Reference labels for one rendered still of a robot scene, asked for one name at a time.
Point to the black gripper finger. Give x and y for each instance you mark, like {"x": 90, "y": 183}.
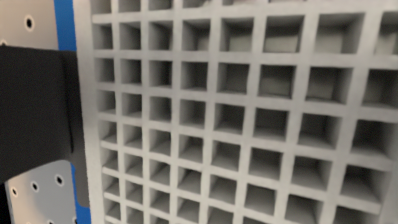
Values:
{"x": 41, "y": 117}

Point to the blue tape rectangle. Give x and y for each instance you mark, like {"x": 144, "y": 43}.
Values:
{"x": 65, "y": 26}

